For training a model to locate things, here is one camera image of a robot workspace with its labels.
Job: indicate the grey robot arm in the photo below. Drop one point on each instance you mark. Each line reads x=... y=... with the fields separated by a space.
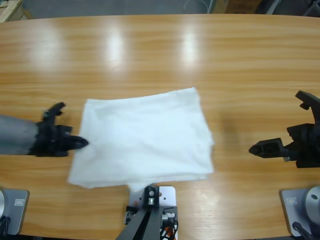
x=17 y=135

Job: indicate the white T-shirt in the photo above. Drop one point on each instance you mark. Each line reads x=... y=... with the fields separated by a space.
x=145 y=137

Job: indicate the white mounting block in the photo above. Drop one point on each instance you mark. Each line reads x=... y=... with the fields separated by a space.
x=168 y=196

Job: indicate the silver connector block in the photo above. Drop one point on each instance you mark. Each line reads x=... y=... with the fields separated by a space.
x=168 y=216

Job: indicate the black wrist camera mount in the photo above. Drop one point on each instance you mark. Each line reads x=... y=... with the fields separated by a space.
x=53 y=110
x=307 y=97

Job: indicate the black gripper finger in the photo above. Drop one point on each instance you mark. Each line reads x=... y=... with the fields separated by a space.
x=77 y=140
x=270 y=153
x=271 y=143
x=76 y=146

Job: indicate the dark background equipment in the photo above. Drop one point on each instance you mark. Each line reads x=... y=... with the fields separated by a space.
x=290 y=7

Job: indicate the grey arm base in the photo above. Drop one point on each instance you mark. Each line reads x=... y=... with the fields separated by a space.
x=15 y=215
x=295 y=207

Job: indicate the wooden crate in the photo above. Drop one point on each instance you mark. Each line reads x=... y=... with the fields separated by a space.
x=12 y=10

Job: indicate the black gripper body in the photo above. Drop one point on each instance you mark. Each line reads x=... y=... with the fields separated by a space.
x=50 y=140
x=307 y=147

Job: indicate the dark camera post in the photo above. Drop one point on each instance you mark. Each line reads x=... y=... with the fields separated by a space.
x=147 y=225

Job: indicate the brown cardboard box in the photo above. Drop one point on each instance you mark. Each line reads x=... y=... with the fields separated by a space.
x=237 y=5

